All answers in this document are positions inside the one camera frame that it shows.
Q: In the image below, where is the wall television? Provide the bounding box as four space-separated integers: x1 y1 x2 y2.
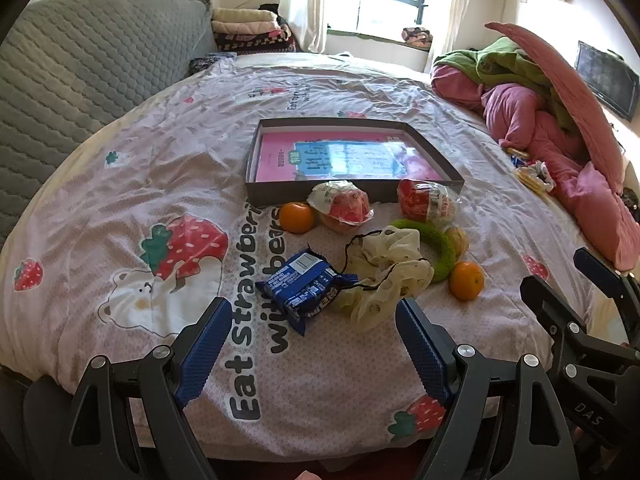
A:
574 40 640 121

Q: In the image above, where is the floral cloth bundle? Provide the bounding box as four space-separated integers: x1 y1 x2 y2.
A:
401 26 433 48

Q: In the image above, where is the pink duvet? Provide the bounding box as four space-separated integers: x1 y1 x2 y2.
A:
431 62 640 273

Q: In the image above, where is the orange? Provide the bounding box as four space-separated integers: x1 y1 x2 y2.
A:
278 201 317 235
448 260 486 302

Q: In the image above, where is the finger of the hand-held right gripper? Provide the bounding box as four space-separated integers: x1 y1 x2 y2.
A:
520 275 593 376
573 247 640 311

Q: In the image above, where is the dark patterned cloth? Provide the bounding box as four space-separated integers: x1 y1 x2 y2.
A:
189 52 236 76

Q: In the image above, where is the pink folded blanket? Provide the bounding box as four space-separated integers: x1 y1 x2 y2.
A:
212 20 281 36

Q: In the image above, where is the red white wrapper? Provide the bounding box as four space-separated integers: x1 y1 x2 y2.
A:
530 160 557 186

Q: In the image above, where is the grey quilted headboard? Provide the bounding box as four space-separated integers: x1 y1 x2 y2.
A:
0 0 218 251

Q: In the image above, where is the blue cookie packet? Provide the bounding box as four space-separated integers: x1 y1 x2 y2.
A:
255 249 359 337

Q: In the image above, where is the cream scrunchie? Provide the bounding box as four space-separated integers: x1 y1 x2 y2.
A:
342 226 435 332

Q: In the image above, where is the walnut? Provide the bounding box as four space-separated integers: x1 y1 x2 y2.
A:
445 226 471 256

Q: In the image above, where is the checkered folded blanket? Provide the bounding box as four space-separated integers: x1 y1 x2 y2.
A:
215 30 296 53

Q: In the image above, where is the strawberry printed bedsheet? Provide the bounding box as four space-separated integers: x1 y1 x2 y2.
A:
0 52 631 461

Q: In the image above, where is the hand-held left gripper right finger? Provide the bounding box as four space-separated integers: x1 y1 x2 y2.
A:
395 297 581 480

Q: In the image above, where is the pink book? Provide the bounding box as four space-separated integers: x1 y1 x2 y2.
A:
255 130 446 183

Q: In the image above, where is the cream folded blanket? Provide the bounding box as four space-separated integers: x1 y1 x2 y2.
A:
211 7 278 23

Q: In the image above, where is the green garment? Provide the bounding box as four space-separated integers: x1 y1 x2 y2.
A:
432 37 581 131

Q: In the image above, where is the yellow biscuit packet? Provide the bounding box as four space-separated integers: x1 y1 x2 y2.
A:
516 165 548 193

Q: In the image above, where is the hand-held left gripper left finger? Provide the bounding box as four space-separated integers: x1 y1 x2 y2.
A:
67 296 234 480

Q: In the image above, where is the shallow pink cardboard box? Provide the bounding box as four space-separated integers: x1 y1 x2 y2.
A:
245 117 466 209

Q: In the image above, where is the green fuzzy ring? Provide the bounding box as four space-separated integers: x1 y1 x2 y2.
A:
387 218 463 284

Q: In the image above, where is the toy egg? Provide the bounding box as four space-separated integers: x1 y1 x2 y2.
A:
396 178 463 226

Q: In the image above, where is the red pastry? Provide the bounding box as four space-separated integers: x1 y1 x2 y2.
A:
306 180 375 235

